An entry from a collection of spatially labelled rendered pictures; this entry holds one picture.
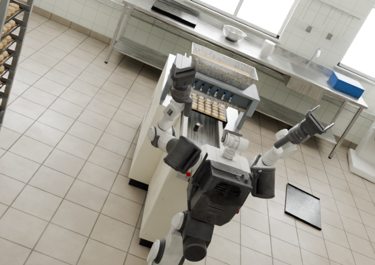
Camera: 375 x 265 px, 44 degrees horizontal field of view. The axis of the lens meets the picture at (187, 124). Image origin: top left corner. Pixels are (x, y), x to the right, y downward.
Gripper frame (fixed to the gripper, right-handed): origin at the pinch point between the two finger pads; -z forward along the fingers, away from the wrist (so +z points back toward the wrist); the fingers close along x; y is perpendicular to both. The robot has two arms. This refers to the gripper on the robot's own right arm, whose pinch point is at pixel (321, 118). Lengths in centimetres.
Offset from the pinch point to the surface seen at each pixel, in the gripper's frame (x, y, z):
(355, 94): -46, 409, 122
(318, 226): -110, 200, 165
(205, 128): 35, 89, 120
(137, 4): 214, 276, 216
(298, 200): -84, 224, 179
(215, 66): 67, 103, 86
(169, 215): 1, 29, 149
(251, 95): 33, 119, 86
